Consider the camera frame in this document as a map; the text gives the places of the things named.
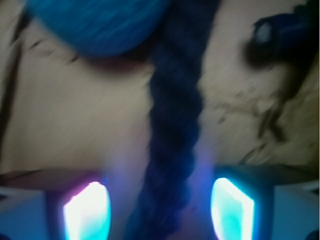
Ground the light blue rubber ball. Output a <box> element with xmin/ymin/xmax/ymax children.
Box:
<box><xmin>25</xmin><ymin>0</ymin><xmax>170</xmax><ymax>58</ymax></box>

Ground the dark blue twisted rope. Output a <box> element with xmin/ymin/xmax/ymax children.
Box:
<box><xmin>124</xmin><ymin>0</ymin><xmax>320</xmax><ymax>240</ymax></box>

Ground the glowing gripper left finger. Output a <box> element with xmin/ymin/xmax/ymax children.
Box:
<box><xmin>44</xmin><ymin>172</ymin><xmax>113</xmax><ymax>240</ymax></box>

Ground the brown paper bag bin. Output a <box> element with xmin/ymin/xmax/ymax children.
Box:
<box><xmin>0</xmin><ymin>0</ymin><xmax>319</xmax><ymax>186</ymax></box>

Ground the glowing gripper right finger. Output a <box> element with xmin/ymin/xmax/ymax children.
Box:
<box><xmin>210</xmin><ymin>165</ymin><xmax>276</xmax><ymax>240</ymax></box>

